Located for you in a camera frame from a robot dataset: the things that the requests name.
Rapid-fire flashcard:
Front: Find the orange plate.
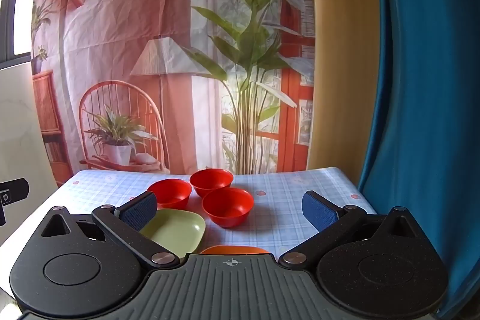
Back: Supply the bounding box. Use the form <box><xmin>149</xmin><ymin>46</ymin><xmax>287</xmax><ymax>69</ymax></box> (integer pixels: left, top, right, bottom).
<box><xmin>199</xmin><ymin>245</ymin><xmax>271</xmax><ymax>255</ymax></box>

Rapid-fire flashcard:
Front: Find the blue plaid tablecloth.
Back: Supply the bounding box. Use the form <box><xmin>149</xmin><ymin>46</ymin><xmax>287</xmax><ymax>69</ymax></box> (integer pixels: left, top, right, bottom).
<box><xmin>56</xmin><ymin>166</ymin><xmax>379</xmax><ymax>261</ymax></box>

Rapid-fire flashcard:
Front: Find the green square plate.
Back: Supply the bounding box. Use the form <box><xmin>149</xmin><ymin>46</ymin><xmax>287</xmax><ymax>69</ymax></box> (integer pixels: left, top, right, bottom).
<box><xmin>139</xmin><ymin>208</ymin><xmax>206</xmax><ymax>261</ymax></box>

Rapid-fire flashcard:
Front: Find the blue curtain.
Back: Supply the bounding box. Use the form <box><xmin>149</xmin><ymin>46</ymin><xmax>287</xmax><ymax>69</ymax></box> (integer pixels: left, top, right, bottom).
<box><xmin>356</xmin><ymin>0</ymin><xmax>480</xmax><ymax>319</ymax></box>

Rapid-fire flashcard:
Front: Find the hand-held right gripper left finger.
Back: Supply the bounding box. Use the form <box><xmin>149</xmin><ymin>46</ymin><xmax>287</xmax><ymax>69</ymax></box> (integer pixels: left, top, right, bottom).
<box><xmin>35</xmin><ymin>190</ymin><xmax>181</xmax><ymax>270</ymax></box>

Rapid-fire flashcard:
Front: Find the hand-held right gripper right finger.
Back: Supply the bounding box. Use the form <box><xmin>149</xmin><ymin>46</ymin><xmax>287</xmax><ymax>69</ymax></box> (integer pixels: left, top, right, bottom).
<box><xmin>278</xmin><ymin>190</ymin><xmax>432</xmax><ymax>266</ymax></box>

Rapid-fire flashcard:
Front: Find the red bowl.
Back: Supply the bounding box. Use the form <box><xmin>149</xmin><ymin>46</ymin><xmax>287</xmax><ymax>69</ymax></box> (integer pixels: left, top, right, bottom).
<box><xmin>190</xmin><ymin>169</ymin><xmax>234</xmax><ymax>199</ymax></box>
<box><xmin>202</xmin><ymin>187</ymin><xmax>255</xmax><ymax>228</ymax></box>
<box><xmin>147</xmin><ymin>178</ymin><xmax>193</xmax><ymax>210</ymax></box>

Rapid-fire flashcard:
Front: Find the printed backdrop cloth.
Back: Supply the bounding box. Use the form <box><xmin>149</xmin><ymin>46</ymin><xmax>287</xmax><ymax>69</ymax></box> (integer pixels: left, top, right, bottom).
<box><xmin>32</xmin><ymin>0</ymin><xmax>316</xmax><ymax>187</ymax></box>

